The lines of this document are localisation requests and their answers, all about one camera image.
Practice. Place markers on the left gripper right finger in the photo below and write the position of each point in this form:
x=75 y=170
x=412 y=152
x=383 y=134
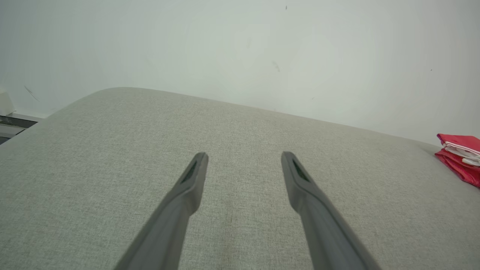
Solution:
x=330 y=240

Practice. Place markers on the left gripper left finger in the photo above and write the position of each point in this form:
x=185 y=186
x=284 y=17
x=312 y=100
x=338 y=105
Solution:
x=165 y=232

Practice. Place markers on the plain red garment white trim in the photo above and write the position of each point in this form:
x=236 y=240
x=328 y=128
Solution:
x=463 y=171

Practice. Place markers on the red jersey with number print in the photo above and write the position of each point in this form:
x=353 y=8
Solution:
x=465 y=141

